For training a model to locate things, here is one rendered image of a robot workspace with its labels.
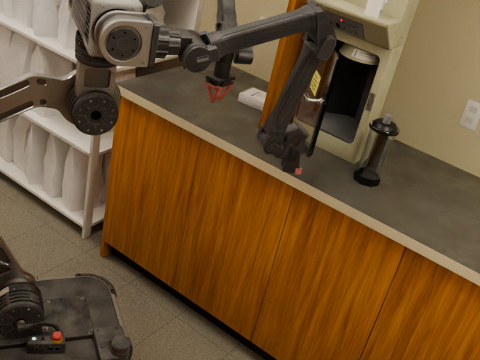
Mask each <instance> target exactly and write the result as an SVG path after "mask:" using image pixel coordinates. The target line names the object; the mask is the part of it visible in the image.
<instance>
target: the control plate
mask: <svg viewBox="0 0 480 360"><path fill-rule="evenodd" d="M324 11H325V10H324ZM325 12H326V15H327V16H328V18H329V21H331V22H332V24H331V25H332V27H334V28H337V29H340V30H342V31H345V32H347V33H350V34H353V35H355V36H358V37H360V38H363V39H365V37H364V28H363V24H360V23H358V22H355V21H352V20H350V19H347V18H344V17H342V16H339V15H336V14H333V13H331V12H329V11H325ZM340 19H342V20H343V21H341V20H340ZM336 23H338V24H340V28H339V27H337V26H336ZM351 23H352V24H353V25H351ZM344 26H345V27H346V28H345V29H344ZM349 29H351V31H349ZM355 31H357V32H358V33H355Z"/></svg>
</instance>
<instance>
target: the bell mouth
mask: <svg viewBox="0 0 480 360"><path fill-rule="evenodd" d="M339 52H340V53H341V54H342V55H343V56H345V57H346V58H348V59H351V60H353V61H357V62H360V63H363V64H370V65H379V62H380V58H379V57H378V56H377V55H376V54H373V53H371V52H368V51H365V50H363V49H360V48H358V47H355V46H352V45H350V44H347V43H345V44H344V45H343V46H342V47H341V48H340V49H339Z"/></svg>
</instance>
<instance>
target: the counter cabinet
mask: <svg viewBox="0 0 480 360"><path fill-rule="evenodd" d="M110 253H112V254H113V255H115V256H117V257H118V258H119V259H121V260H122V261H124V262H125V263H127V264H128V265H129V266H131V267H132V268H134V269H136V270H137V271H138V272H139V273H141V274H143V275H144V276H145V277H146V278H148V279H150V280H151V281H153V282H154V283H155V284H157V285H158V286H160V287H161V288H162V289H164V290H165V291H167V292H169V293H170V294H171V295H172V296H174V297H176V298H177V299H178V300H180V301H181V302H183V303H184V304H186V305H187V306H189V307H190V308H191V309H193V310H194V311H196V312H197V313H199V314H200V315H202V316H203V317H204V318H206V319H208V320H209V321H210V322H211V323H213V324H215V325H216V326H218V327H219V328H220V329H222V330H223V331H225V332H226V333H227V334H229V335H230V336H232V337H234V338H235V339H236V340H237V341H239V342H241V343H242V344H243V345H245V346H246V347H248V348H249V349H251V350H252V351H254V352H255V353H256V354H258V355H259V356H261V357H262V358H264V359H265V360H480V286H479V285H477V284H475V283H473V282H471V281H469V280H468V279H465V278H464V277H462V276H460V275H458V274H456V273H454V272H452V271H450V270H448V269H447V268H445V267H443V266H441V265H439V264H437V263H436V262H434V261H432V260H430V259H428V258H426V257H425V256H422V255H421V254H418V253H416V252H415V251H413V250H411V249H409V248H407V247H405V246H403V245H402V244H400V243H398V242H396V241H394V240H392V239H390V238H389V237H387V236H384V235H383V234H380V233H379V232H377V231H375V230H373V229H371V228H369V227H368V226H366V225H364V224H362V223H360V222H358V221H357V220H355V219H353V218H351V217H349V216H347V215H345V214H343V213H341V212H340V211H337V210H336V209H334V208H332V207H330V206H328V205H326V204H324V203H322V202H321V201H319V200H317V199H315V198H313V197H311V196H309V195H308V194H305V193H304V192H302V191H299V190H298V189H296V188H294V187H292V186H290V185H288V184H287V183H285V182H283V181H281V180H279V179H277V178H276V177H274V176H272V175H270V174H268V173H266V172H264V171H262V170H261V169H258V168H256V167H255V166H253V165H251V164H249V163H247V162H245V161H243V160H241V159H240V158H238V157H236V156H234V155H232V154H230V153H229V152H227V151H224V150H223V149H220V148H219V147H217V146H215V145H213V144H211V143H209V142H207V141H206V140H204V139H202V138H200V137H198V136H196V135H195V134H193V133H191V132H189V131H187V130H185V129H183V128H181V127H180V126H177V125H176V124H173V123H172V122H170V121H168V120H166V119H164V118H162V117H160V116H159V115H157V114H155V113H153V112H151V111H149V110H148V109H145V108H144V107H142V106H139V105H138V104H136V103H134V102H132V101H130V100H128V99H126V98H125V97H123V96H121V103H120V105H119V117H118V120H117V122H116V124H115V126H114V137H113V144H112V150H111V163H110V169H109V181H108V188H107V195H106V207H105V214H104V226H103V232H102V239H101V251H100V256H101V257H102V258H103V257H104V256H106V255H108V254H110Z"/></svg>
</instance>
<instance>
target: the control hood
mask: <svg viewBox="0 0 480 360"><path fill-rule="evenodd" d="M314 1H315V2H316V3H317V4H318V5H319V6H320V7H321V8H322V9H323V10H325V11H329V12H331V13H333V14H336V15H339V16H342V17H344V18H347V19H350V20H352V21H355V22H358V23H360V24H363V28H364V37H365V39H363V38H360V37H358V36H355V35H353V34H350V33H347V32H345V31H342V30H340V29H337V28H334V27H333V28H334V29H337V30H339V31H342V32H344V33H347V34H350V35H352V36H355V37H357V38H360V39H363V40H365V41H368V42H371V43H373V44H376V45H378V46H381V47H384V48H385V49H392V48H393V45H394V42H395V39H396V35H397V33H398V30H399V27H400V24H401V22H400V21H399V20H396V19H393V18H391V17H388V16H384V15H382V14H381V16H380V17H379V18H376V17H372V16H369V15H366V14H364V11H365V8H363V7H360V6H357V5H354V4H351V3H349V2H346V1H343V0H314Z"/></svg>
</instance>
